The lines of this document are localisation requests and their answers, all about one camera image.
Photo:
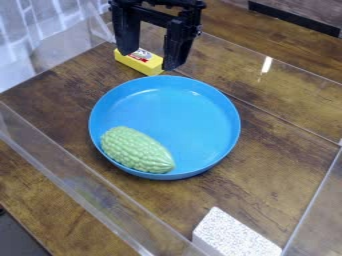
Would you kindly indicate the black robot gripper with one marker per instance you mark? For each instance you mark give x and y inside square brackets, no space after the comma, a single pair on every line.
[179,15]

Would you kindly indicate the green bumpy bitter gourd toy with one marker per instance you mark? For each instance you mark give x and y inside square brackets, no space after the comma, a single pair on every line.
[136,151]

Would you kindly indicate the round blue plastic tray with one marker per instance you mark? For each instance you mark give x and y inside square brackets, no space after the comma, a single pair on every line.
[183,113]

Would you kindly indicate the yellow butter block toy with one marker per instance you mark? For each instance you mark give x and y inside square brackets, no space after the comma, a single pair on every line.
[141,61]

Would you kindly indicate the white speckled foam block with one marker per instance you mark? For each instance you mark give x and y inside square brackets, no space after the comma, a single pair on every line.
[222,236]

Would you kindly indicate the clear acrylic enclosure wall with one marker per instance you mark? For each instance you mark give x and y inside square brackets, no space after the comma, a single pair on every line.
[85,209]

